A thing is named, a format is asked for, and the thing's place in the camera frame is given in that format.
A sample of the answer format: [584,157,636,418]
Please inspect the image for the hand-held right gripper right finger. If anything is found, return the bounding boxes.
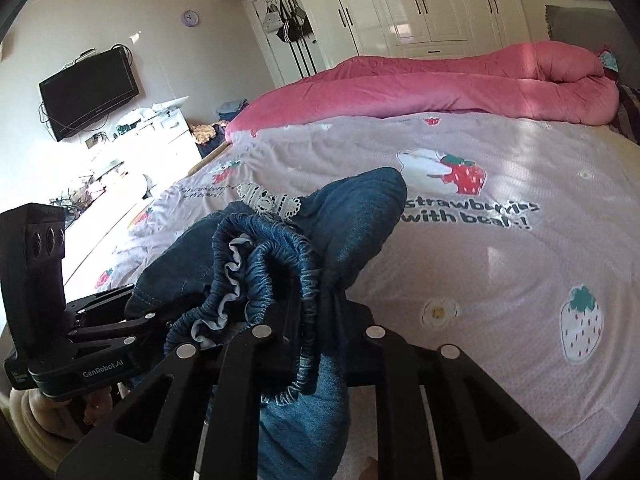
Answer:
[340,300,581,480]

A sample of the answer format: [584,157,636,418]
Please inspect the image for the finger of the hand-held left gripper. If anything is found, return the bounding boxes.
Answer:
[65,284,137,328]
[69,310,171,358]

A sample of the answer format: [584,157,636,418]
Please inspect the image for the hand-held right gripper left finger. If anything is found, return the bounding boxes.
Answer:
[55,302,302,480]

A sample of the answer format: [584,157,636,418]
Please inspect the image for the blue denim pants lace trim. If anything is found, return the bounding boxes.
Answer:
[124,167,408,480]

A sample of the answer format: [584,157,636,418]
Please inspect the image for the person's left forearm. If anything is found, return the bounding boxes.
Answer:
[7,389,68,467]

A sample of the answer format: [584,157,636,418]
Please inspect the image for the person's left hand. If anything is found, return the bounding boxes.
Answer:
[65,392,118,436]

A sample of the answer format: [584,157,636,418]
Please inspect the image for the white round table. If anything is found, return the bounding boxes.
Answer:
[50,157,157,241]

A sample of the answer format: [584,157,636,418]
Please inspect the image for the pink strawberry printed bed sheet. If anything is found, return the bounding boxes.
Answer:
[65,110,640,480]

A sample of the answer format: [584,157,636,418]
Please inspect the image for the white dresser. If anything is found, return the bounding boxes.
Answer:
[114,105,203,181]

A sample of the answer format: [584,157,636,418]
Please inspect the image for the brown patterned cloth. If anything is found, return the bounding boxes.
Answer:
[192,124,222,147]

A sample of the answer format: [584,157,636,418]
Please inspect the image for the folded blue grey clothes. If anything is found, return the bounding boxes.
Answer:
[216,100,250,122]

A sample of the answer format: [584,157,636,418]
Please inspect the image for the pink quilt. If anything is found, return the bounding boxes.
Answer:
[225,42,622,143]

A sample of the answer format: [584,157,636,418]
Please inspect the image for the black coat stand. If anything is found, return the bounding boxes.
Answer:
[291,40,317,77]

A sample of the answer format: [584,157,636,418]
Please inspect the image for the grey hanging bag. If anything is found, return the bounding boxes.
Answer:
[262,2,284,36]

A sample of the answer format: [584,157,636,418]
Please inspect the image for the black hanging bag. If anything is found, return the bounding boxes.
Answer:
[277,0,314,44]

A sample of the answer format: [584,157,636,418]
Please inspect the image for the white wardrobe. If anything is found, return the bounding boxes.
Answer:
[207,0,551,87]

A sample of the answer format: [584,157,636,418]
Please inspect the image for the purple striped cloth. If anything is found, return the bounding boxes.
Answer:
[612,85,640,142]

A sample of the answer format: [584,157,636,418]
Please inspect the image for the teal pink knitted cloth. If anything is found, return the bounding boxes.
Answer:
[597,47,621,74]

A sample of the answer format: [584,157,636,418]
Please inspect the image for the grey padded headboard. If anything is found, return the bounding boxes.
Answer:
[545,4,640,86]

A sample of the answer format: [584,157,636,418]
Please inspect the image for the black wall television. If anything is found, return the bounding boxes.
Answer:
[39,47,141,142]

